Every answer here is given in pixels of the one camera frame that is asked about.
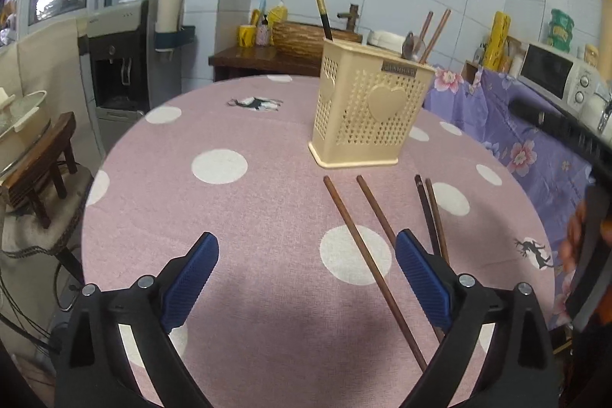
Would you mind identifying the dark black chopstick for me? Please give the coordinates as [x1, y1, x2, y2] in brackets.
[414, 174, 442, 256]

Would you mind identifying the brown wooden chopstick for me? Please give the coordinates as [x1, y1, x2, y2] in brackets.
[419, 8, 452, 64]
[322, 176, 427, 372]
[356, 175, 395, 246]
[415, 11, 434, 53]

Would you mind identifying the steel spoon wooden handle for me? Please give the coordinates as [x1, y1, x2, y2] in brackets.
[402, 32, 420, 60]

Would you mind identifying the black gold-banded chopstick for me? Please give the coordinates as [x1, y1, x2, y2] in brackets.
[315, 0, 333, 41]

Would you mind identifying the person right hand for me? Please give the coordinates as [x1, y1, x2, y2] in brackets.
[558, 201, 587, 273]

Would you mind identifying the pink polka dot tablecloth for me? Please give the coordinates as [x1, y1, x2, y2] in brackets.
[82, 76, 555, 407]

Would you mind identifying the purple floral cloth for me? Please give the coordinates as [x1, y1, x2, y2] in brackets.
[424, 66, 591, 328]

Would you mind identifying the small dark wooden stool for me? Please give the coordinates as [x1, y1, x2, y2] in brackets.
[1, 112, 78, 229]

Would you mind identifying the beige plastic utensil holder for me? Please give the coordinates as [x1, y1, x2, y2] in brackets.
[308, 38, 435, 169]

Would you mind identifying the water dispenser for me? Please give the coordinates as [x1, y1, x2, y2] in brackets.
[79, 0, 182, 152]

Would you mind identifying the white microwave oven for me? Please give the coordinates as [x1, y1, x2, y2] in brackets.
[518, 42, 611, 142]

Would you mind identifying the dark wooden counter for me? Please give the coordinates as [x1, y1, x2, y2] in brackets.
[208, 47, 321, 82]

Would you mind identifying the white cooking pot with lid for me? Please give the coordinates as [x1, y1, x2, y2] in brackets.
[0, 88, 51, 176]

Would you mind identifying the yellow roll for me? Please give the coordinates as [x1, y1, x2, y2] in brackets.
[482, 11, 511, 70]

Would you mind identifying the yellow mug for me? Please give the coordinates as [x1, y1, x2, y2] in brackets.
[238, 25, 257, 47]

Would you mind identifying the pink small bottle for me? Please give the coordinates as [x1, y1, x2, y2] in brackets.
[255, 15, 271, 47]

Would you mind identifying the woven basin sink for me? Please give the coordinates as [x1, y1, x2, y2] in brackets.
[272, 22, 362, 61]

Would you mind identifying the bamboo style faucet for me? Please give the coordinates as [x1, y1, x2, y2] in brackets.
[336, 4, 360, 32]

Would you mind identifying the yellow soap bottle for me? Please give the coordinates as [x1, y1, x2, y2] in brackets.
[267, 0, 288, 30]

